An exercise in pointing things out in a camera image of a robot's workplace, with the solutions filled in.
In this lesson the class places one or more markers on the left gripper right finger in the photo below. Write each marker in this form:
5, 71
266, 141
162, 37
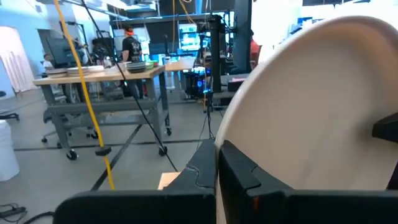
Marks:
295, 208

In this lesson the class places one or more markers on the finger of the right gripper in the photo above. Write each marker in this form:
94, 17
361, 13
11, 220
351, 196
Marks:
388, 129

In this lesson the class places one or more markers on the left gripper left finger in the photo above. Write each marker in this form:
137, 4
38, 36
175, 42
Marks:
140, 208

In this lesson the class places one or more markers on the cream plate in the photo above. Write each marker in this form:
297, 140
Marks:
311, 109

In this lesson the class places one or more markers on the wooden workbench on casters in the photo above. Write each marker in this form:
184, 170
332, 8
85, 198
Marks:
102, 107

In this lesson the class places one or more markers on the black power strip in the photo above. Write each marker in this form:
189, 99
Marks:
12, 211

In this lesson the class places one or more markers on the dark plate stack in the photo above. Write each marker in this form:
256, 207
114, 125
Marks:
136, 67

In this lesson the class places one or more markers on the white bin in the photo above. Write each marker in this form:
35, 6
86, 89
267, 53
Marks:
7, 152

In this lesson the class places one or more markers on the wooden table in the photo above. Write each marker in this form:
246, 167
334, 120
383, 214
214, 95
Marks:
180, 64

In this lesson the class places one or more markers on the light plate stack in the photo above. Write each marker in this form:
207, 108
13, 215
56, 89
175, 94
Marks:
77, 71

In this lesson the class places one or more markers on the person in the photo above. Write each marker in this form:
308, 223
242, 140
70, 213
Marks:
132, 48
47, 62
254, 51

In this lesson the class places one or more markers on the black column stand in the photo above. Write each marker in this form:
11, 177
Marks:
215, 53

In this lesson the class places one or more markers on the black display screen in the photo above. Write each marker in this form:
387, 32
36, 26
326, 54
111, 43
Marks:
62, 51

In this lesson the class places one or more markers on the lit computer monitor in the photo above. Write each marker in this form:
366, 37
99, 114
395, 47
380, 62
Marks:
189, 37

